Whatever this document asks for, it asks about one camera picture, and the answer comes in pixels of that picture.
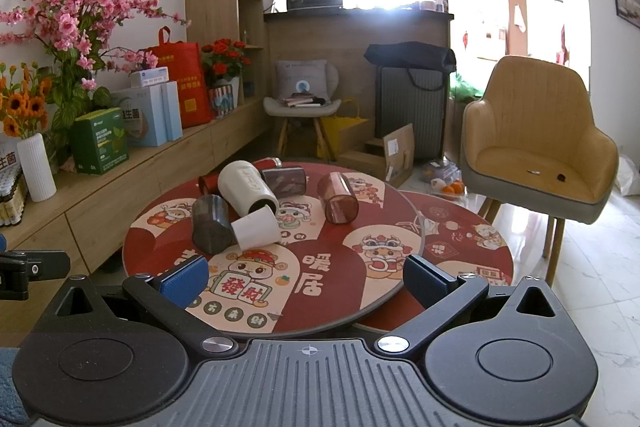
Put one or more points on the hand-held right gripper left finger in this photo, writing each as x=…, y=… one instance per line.
x=184, y=276

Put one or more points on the grey cushion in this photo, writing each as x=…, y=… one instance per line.
x=302, y=79

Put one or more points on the wooden counter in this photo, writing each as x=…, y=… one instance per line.
x=350, y=37

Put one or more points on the white paper cup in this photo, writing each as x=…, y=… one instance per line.
x=256, y=229

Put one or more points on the yellow paper bag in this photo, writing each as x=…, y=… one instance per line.
x=350, y=132

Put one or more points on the grey suitcase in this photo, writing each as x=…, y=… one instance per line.
x=410, y=117

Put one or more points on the framed wall picture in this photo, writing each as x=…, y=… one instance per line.
x=626, y=2

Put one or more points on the large round printed red table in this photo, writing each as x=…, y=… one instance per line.
x=320, y=267

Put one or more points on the white ribbed vase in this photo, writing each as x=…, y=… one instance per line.
x=36, y=169

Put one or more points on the small round printed red table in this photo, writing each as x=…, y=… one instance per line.
x=460, y=247

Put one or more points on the red rose bouquet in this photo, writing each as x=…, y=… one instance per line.
x=225, y=57

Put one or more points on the white plastic bag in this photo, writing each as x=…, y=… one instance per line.
x=629, y=174

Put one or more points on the dark grey transparent cup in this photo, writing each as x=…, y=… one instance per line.
x=210, y=227

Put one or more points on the stack of books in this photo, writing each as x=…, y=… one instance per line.
x=302, y=101

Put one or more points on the large white carton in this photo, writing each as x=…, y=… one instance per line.
x=140, y=117

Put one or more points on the red tote bag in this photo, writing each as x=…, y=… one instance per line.
x=182, y=77

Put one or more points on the box of small bottles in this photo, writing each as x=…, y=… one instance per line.
x=10, y=192

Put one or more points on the bag of oranges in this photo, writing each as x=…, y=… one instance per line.
x=439, y=172

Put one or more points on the red cup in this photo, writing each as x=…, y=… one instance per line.
x=265, y=163
x=207, y=185

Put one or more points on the sunflower bouquet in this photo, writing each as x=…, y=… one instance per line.
x=27, y=104

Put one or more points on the striped gift box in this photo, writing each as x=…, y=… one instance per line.
x=221, y=101

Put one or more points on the grey chair with wooden legs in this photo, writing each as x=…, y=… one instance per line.
x=300, y=111

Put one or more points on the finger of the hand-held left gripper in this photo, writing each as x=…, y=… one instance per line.
x=30, y=264

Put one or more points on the light blue carton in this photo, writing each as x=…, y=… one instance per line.
x=172, y=112

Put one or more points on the reddish transparent cup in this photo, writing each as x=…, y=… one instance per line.
x=337, y=199

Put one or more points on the white and blue tissue box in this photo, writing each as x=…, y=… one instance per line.
x=149, y=77

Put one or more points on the yellow armchair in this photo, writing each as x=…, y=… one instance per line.
x=535, y=132

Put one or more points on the large white ceramic cup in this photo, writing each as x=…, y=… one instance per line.
x=245, y=186

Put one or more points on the black bag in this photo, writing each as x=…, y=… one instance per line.
x=410, y=56

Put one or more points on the cardboard box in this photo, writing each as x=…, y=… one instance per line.
x=397, y=152

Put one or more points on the blue cloth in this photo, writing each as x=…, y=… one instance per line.
x=7, y=387

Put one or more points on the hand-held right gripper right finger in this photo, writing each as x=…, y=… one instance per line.
x=424, y=278

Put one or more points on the green plastic bag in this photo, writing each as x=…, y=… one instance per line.
x=465, y=86

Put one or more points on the green carton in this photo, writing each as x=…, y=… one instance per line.
x=100, y=142

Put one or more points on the pile of oranges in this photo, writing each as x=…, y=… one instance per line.
x=452, y=191

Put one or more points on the wooden sideboard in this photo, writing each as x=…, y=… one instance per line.
x=100, y=202

